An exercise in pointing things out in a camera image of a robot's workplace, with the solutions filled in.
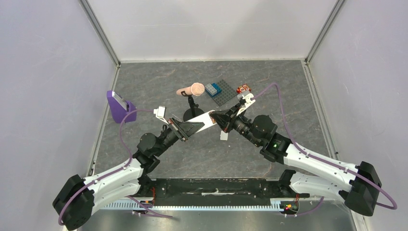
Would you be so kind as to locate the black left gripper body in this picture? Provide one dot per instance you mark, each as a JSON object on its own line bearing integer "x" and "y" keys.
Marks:
{"x": 172, "y": 134}

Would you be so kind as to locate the white battery cover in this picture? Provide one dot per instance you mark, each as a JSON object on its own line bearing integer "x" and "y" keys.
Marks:
{"x": 223, "y": 136}

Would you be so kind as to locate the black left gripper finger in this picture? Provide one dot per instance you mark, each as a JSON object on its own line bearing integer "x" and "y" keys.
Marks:
{"x": 182, "y": 124}
{"x": 186, "y": 131}

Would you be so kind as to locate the blue grey lego brick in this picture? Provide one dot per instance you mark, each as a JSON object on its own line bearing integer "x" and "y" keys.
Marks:
{"x": 212, "y": 89}

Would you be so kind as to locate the red toy block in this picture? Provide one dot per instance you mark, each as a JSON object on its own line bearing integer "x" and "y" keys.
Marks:
{"x": 243, "y": 88}

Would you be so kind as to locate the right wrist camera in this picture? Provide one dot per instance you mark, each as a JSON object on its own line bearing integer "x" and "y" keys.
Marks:
{"x": 246, "y": 99}

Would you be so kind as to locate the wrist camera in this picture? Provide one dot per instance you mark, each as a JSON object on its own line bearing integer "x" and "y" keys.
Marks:
{"x": 246, "y": 99}
{"x": 160, "y": 114}

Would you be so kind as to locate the purple phone holder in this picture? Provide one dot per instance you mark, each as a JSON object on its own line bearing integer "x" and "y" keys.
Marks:
{"x": 119, "y": 107}

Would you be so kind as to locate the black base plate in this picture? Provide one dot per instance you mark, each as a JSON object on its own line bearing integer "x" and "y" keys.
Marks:
{"x": 217, "y": 191}

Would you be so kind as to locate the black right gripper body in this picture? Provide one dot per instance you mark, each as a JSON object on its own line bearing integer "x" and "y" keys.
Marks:
{"x": 230, "y": 121}

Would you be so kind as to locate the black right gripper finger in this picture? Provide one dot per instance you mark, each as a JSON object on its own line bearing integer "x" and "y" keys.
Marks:
{"x": 224, "y": 113}
{"x": 222, "y": 120}

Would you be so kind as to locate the grey lego baseplate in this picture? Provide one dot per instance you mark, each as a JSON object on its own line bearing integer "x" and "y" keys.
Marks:
{"x": 226, "y": 94}

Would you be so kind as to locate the black microphone stand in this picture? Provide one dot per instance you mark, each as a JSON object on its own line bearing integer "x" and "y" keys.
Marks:
{"x": 194, "y": 109}

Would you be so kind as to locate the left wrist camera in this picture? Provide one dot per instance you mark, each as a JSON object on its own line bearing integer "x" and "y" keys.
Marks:
{"x": 160, "y": 114}

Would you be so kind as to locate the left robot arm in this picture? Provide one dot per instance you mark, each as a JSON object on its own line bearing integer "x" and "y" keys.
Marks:
{"x": 80, "y": 197}

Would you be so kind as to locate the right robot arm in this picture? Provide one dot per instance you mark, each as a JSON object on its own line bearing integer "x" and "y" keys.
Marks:
{"x": 357, "y": 186}

